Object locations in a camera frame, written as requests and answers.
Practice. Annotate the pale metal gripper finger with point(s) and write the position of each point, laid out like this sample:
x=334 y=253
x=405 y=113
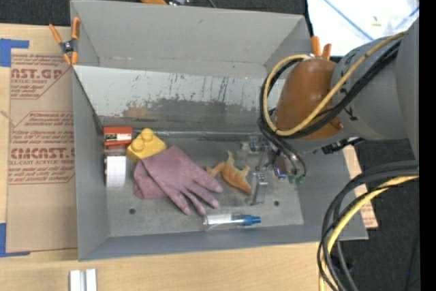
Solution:
x=259 y=188
x=258 y=147

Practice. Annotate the orange toy animal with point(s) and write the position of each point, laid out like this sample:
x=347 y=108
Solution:
x=235 y=175

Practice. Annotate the clear tube with blue cap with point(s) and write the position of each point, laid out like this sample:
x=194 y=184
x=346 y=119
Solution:
x=225 y=219

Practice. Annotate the purple rubber glove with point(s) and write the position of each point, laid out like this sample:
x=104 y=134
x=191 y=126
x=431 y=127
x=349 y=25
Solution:
x=170 y=173

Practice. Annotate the yellow toy brick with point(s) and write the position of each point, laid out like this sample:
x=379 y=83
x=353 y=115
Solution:
x=144 y=148

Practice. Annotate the grey metal bin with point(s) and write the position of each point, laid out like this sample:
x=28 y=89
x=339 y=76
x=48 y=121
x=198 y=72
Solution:
x=190 y=44

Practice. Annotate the red box with label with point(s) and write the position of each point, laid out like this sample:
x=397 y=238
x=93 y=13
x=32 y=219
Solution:
x=117 y=136

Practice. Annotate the white ribbed block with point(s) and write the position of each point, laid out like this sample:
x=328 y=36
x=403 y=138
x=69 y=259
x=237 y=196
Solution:
x=116 y=172

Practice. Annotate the brown cardboard board red print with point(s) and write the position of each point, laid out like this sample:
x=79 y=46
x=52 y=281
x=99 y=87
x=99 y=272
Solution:
x=41 y=133

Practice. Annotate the black cylinder on white bracket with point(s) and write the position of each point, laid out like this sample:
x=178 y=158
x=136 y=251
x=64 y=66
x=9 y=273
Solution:
x=331 y=147

